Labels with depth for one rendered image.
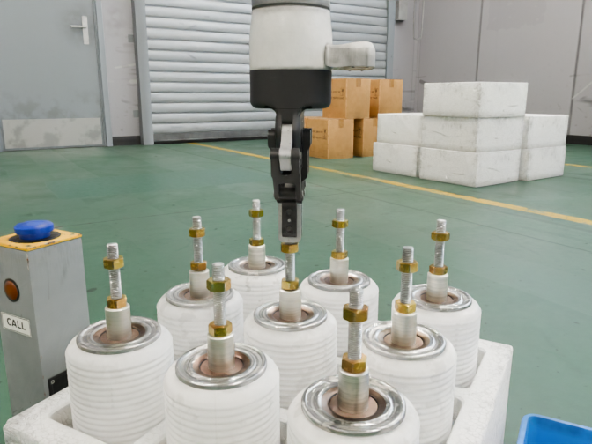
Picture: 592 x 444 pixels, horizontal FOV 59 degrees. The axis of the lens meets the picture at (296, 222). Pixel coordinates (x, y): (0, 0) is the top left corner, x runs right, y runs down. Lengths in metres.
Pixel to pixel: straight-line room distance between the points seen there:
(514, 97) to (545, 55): 3.15
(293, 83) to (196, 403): 0.27
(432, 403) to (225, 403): 0.18
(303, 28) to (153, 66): 5.05
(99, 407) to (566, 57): 5.87
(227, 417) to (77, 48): 5.09
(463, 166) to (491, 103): 0.35
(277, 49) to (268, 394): 0.28
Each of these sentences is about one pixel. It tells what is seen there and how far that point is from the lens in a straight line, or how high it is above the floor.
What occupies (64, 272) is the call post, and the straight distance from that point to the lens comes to 0.65.
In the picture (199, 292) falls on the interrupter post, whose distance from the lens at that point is 0.60.
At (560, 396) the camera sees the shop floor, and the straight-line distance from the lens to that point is 0.99.
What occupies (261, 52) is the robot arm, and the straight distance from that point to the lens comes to 0.48.
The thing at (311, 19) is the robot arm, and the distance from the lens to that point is 0.47.
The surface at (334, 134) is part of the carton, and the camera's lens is 4.05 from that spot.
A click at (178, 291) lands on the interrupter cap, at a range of 0.62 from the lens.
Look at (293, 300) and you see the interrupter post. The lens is 0.53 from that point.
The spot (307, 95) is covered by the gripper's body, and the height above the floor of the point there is 0.47.
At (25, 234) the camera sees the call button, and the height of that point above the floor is 0.32.
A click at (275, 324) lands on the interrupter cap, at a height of 0.25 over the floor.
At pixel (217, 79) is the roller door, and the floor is 0.63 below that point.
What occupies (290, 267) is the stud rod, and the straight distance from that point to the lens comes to 0.52.
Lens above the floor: 0.47
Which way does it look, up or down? 13 degrees down
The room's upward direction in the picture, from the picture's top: straight up
